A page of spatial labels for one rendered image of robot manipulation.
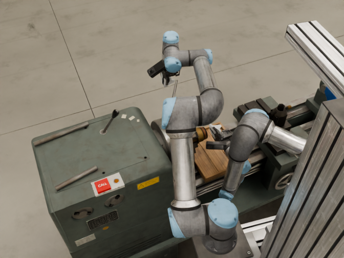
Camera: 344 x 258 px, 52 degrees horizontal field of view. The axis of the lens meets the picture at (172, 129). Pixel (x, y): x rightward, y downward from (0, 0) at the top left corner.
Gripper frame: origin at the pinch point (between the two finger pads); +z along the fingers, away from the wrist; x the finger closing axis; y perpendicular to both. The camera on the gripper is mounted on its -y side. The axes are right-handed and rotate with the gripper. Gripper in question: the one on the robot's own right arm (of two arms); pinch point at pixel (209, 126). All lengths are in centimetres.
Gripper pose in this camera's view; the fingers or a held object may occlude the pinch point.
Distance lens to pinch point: 206.0
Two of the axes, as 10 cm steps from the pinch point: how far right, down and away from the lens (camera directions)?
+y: 9.1, -3.2, 2.7
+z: -4.2, -6.6, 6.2
